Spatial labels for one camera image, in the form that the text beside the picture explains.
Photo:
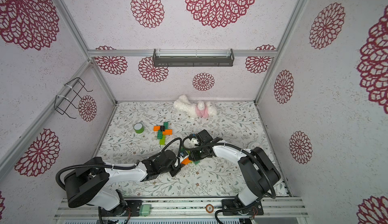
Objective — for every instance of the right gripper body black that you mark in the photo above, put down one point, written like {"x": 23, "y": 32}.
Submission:
{"x": 194, "y": 154}

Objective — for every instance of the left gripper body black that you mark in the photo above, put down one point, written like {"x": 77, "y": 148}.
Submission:
{"x": 173, "y": 170}

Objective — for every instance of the long lime green lego brick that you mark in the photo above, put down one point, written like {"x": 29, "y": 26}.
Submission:
{"x": 162, "y": 140}

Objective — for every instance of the dark green lego brick front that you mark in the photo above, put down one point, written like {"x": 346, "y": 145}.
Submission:
{"x": 159, "y": 135}

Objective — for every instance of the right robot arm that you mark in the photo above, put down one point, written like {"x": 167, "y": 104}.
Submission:
{"x": 258, "y": 171}

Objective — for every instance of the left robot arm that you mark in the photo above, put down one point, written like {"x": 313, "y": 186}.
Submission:
{"x": 86, "y": 184}

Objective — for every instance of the white pink plush toy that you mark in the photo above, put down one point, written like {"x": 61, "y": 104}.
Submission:
{"x": 200, "y": 109}

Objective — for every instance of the green tape roll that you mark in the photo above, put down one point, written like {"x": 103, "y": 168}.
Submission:
{"x": 138, "y": 128}

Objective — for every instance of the green connector block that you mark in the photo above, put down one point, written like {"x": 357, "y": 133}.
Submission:
{"x": 145, "y": 210}

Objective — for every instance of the metal base rail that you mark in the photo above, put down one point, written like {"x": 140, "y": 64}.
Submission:
{"x": 190, "y": 210}

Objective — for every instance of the black wall shelf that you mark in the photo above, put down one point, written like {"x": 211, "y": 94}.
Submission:
{"x": 195, "y": 59}

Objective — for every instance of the black wire wall rack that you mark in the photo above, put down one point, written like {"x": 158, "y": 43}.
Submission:
{"x": 64, "y": 101}

